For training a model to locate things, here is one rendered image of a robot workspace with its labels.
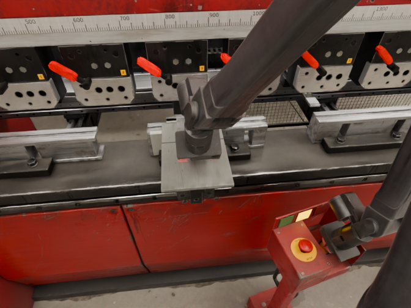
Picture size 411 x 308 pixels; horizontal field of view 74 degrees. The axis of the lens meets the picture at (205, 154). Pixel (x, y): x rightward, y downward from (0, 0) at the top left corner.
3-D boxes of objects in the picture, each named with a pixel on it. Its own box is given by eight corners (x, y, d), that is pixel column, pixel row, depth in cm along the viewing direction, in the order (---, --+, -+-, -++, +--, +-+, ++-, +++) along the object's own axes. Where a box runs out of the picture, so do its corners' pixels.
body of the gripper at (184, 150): (175, 134, 64) (172, 121, 57) (218, 130, 65) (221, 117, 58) (177, 161, 62) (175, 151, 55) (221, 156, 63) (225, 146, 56)
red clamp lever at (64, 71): (48, 63, 61) (91, 86, 66) (54, 55, 64) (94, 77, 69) (45, 69, 62) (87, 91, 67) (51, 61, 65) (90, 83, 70)
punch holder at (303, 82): (293, 93, 79) (308, 35, 67) (284, 79, 85) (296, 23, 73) (343, 90, 80) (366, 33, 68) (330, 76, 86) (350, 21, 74)
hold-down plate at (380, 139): (326, 154, 93) (329, 147, 90) (320, 143, 96) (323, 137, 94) (409, 147, 95) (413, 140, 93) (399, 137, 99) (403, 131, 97)
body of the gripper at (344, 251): (337, 220, 81) (351, 213, 75) (357, 255, 76) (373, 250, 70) (319, 227, 79) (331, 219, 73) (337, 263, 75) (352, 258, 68)
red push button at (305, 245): (301, 258, 77) (304, 253, 74) (293, 246, 80) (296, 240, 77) (312, 254, 78) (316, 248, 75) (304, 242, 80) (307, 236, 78)
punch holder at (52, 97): (2, 111, 72) (-36, 51, 61) (14, 94, 78) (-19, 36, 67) (60, 107, 74) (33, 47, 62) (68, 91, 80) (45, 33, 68)
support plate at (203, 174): (161, 192, 66) (161, 190, 66) (161, 126, 85) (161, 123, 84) (233, 186, 68) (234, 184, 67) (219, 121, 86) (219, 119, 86)
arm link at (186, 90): (193, 116, 44) (239, 115, 47) (181, 56, 47) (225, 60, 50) (174, 143, 54) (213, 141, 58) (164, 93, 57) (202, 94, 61)
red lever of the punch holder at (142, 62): (139, 58, 62) (174, 82, 67) (140, 51, 65) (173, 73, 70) (134, 65, 63) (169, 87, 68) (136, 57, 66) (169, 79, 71)
